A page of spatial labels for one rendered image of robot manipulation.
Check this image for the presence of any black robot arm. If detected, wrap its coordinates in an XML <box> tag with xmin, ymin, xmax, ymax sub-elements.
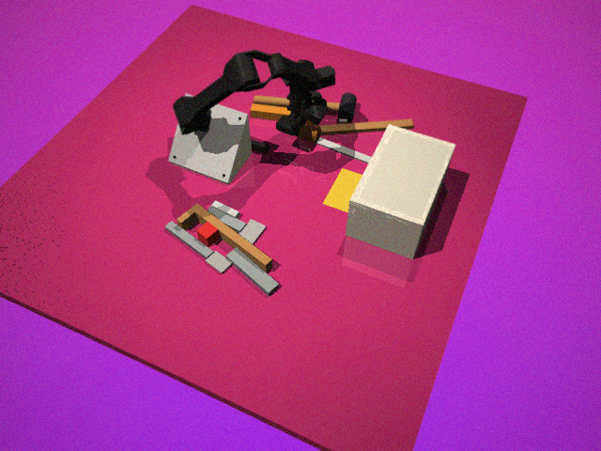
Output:
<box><xmin>172</xmin><ymin>50</ymin><xmax>335</xmax><ymax>135</ymax></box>

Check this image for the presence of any orange rod with dark cylindrical end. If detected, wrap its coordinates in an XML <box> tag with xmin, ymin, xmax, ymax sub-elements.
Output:
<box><xmin>254</xmin><ymin>93</ymin><xmax>357</xmax><ymax>123</ymax></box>

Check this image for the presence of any black-handled metal rod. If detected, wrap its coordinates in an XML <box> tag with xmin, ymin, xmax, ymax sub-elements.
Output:
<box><xmin>251</xmin><ymin>140</ymin><xmax>270</xmax><ymax>154</ymax></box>

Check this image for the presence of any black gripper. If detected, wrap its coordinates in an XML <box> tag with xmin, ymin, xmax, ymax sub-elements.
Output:
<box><xmin>276</xmin><ymin>91</ymin><xmax>322</xmax><ymax>136</ymax></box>

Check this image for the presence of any red cube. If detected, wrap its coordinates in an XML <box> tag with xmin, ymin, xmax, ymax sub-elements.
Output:
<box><xmin>196</xmin><ymin>222</ymin><xmax>220</xmax><ymax>247</ymax></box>

